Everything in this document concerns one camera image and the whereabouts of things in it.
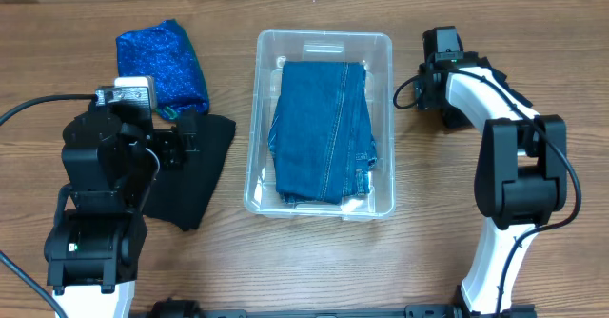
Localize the long black cloth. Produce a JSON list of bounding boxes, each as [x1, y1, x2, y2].
[[143, 114, 236, 231]]

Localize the blue denim jeans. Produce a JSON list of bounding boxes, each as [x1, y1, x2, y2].
[[267, 62, 377, 205]]

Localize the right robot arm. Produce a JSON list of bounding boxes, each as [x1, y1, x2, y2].
[[414, 26, 567, 317]]

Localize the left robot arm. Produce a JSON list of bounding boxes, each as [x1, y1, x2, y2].
[[44, 88, 199, 317]]

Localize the shiny blue sequin cloth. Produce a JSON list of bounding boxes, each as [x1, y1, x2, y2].
[[115, 20, 210, 121]]

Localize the clear plastic storage bin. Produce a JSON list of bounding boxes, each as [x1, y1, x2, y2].
[[244, 29, 396, 221]]

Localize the right black cable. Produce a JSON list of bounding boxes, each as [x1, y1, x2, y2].
[[392, 68, 583, 317]]

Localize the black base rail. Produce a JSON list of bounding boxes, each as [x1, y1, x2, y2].
[[128, 299, 495, 318]]

